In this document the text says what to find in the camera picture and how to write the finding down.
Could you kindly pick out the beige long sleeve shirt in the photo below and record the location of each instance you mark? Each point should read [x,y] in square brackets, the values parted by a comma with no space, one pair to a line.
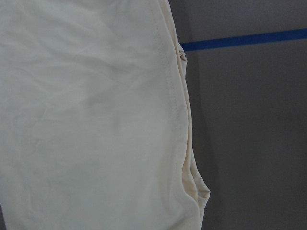
[95,118]

